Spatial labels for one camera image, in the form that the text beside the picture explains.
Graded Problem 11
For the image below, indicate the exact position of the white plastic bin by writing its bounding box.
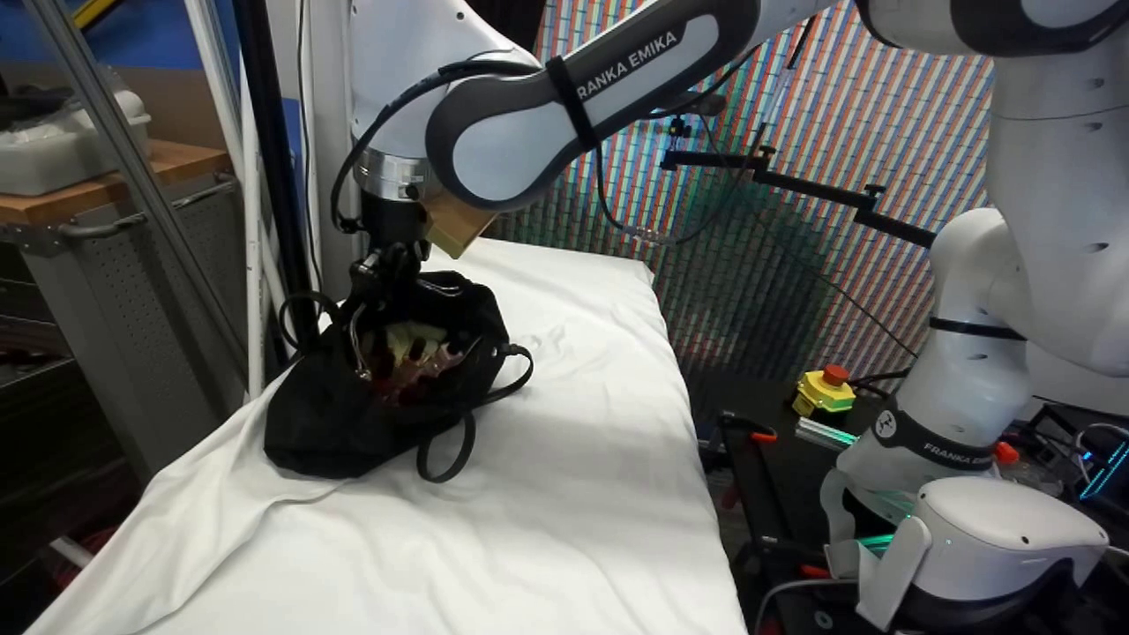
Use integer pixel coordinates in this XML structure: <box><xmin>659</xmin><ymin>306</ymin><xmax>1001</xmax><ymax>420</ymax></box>
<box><xmin>0</xmin><ymin>89</ymin><xmax>118</xmax><ymax>197</ymax></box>

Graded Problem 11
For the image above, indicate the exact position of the white tablecloth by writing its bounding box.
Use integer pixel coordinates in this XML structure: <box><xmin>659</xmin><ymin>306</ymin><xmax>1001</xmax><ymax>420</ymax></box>
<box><xmin>25</xmin><ymin>240</ymin><xmax>745</xmax><ymax>635</ymax></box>

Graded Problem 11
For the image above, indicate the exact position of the black handbag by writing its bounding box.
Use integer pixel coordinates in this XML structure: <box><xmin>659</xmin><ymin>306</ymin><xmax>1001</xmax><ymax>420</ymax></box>
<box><xmin>265</xmin><ymin>272</ymin><xmax>536</xmax><ymax>485</ymax></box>

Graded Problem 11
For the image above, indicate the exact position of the yellow-green cloth in bag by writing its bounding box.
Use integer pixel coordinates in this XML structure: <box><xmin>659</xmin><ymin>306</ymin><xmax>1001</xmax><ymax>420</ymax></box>
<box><xmin>385</xmin><ymin>322</ymin><xmax>440</xmax><ymax>369</ymax></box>

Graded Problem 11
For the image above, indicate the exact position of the pink nail polish bottle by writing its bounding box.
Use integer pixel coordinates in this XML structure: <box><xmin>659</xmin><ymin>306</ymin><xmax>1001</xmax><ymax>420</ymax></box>
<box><xmin>379</xmin><ymin>362</ymin><xmax>452</xmax><ymax>396</ymax></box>

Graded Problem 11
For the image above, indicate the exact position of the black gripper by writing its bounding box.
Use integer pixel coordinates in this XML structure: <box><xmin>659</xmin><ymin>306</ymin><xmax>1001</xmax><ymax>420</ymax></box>
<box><xmin>351</xmin><ymin>196</ymin><xmax>432</xmax><ymax>313</ymax></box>

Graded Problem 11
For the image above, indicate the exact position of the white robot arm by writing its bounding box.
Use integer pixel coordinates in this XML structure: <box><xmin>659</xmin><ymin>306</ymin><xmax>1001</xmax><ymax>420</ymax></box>
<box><xmin>329</xmin><ymin>0</ymin><xmax>830</xmax><ymax>247</ymax></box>

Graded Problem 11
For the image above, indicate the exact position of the black camera arm mount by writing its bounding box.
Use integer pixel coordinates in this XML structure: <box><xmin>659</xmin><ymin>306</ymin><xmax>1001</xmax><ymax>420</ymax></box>
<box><xmin>659</xmin><ymin>148</ymin><xmax>934</xmax><ymax>247</ymax></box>

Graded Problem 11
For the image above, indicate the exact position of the grey metal cabinet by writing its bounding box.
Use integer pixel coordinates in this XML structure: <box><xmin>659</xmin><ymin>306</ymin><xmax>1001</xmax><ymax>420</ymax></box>
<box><xmin>0</xmin><ymin>140</ymin><xmax>245</xmax><ymax>480</ymax></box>

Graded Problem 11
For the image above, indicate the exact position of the yellow emergency stop button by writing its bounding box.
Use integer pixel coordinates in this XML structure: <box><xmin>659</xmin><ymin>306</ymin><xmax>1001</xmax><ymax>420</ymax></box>
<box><xmin>794</xmin><ymin>365</ymin><xmax>856</xmax><ymax>416</ymax></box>

